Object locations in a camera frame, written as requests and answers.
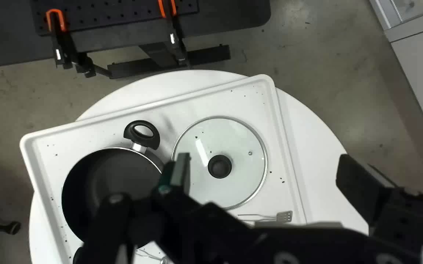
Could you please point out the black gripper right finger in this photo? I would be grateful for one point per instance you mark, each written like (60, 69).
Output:
(367, 191)

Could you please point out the black robot cart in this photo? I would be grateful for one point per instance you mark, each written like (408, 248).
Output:
(5, 34)

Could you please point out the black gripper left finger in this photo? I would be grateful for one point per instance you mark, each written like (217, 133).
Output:
(182, 171)

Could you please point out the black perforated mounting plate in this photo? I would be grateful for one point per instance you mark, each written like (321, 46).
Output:
(113, 12)

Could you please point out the white plastic tray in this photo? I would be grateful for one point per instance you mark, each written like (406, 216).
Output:
(98, 133)

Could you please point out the white cabinet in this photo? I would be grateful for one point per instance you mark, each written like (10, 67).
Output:
(417, 59)

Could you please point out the black cooking pot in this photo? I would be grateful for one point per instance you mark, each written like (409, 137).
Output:
(102, 171)

